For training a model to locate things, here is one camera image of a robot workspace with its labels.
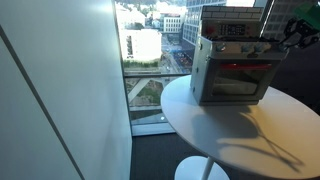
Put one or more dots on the green plastic part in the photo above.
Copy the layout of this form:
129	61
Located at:
310	11

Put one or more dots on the white building with windows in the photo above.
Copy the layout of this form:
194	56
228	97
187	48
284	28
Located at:
143	45

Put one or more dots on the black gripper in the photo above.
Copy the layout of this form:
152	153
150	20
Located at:
310	30

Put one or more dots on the grey toy oven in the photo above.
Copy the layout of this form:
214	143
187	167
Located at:
200	76

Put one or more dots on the grey window bottom frame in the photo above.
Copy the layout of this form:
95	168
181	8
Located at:
153	129

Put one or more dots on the black stove grate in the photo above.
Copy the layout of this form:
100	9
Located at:
240	39

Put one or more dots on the dark horizontal window rail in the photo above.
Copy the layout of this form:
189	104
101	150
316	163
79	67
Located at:
156	75

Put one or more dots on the grey stove knob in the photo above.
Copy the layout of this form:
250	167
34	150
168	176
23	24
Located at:
220	47
246	48
259	48
283	49

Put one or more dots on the white table pedestal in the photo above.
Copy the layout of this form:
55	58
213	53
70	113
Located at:
190	168

